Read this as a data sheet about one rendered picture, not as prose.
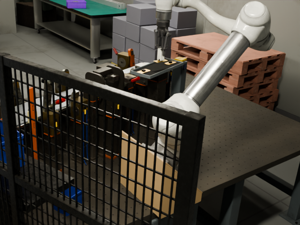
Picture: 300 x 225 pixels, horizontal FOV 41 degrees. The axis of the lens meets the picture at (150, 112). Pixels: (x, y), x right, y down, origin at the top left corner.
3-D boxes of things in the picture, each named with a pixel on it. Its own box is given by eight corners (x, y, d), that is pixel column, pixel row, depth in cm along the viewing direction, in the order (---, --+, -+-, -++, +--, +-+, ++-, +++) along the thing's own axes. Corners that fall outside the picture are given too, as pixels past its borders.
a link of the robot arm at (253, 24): (177, 153, 185) (167, 141, 165) (152, 132, 191) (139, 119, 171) (278, 28, 192) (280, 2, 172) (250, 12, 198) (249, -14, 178)
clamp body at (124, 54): (119, 95, 319) (120, 50, 304) (133, 99, 312) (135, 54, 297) (112, 98, 312) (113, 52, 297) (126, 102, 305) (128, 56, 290)
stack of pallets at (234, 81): (274, 122, 456) (289, 52, 423) (229, 138, 414) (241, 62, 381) (207, 91, 535) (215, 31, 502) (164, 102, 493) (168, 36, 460)
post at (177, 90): (172, 119, 282) (178, 58, 264) (182, 122, 278) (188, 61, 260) (167, 122, 276) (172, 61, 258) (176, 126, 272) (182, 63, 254)
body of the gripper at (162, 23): (173, 20, 226) (172, 36, 230) (163, 17, 232) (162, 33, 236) (163, 21, 221) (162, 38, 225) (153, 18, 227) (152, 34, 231)
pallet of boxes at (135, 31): (190, 83, 560) (198, 10, 519) (152, 92, 522) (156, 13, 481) (147, 64, 634) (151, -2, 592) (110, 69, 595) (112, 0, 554)
